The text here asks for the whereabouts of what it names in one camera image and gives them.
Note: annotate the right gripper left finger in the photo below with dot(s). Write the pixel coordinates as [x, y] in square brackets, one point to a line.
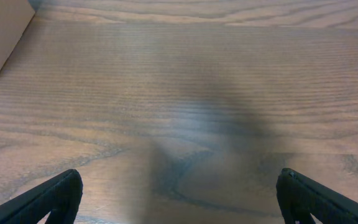
[58, 198]

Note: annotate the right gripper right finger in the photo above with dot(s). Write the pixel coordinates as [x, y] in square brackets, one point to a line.
[302, 200]

